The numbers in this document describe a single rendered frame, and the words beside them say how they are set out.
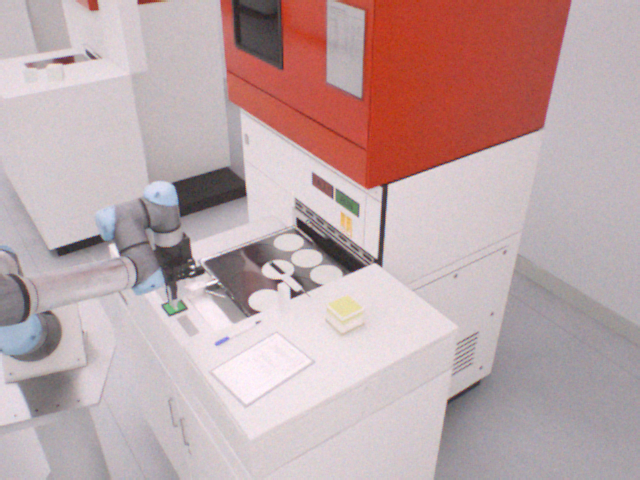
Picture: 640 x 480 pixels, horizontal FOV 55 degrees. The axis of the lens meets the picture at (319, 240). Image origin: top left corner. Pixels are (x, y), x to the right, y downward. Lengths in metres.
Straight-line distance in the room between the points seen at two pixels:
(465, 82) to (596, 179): 1.43
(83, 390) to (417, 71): 1.20
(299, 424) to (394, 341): 0.33
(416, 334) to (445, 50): 0.74
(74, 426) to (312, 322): 0.79
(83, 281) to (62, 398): 0.49
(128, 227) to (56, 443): 0.80
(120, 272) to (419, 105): 0.87
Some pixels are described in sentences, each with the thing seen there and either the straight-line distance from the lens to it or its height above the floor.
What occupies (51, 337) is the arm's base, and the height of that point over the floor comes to 0.93.
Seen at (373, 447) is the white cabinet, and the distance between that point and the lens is 1.71.
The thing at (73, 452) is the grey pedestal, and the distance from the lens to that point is 2.06.
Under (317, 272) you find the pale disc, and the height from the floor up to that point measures 0.90.
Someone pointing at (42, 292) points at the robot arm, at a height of 1.30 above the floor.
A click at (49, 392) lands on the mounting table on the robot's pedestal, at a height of 0.82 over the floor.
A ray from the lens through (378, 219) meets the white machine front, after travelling 1.74.
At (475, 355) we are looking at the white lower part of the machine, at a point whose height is 0.26.
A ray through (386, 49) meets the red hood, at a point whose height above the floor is 1.60.
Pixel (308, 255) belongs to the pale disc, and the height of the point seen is 0.90.
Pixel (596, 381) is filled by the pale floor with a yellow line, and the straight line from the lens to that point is 3.04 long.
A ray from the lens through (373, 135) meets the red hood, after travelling 1.60.
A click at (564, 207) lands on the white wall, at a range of 3.24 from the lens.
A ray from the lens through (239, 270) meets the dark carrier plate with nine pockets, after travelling 1.91.
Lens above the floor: 2.03
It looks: 34 degrees down
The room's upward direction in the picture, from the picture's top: straight up
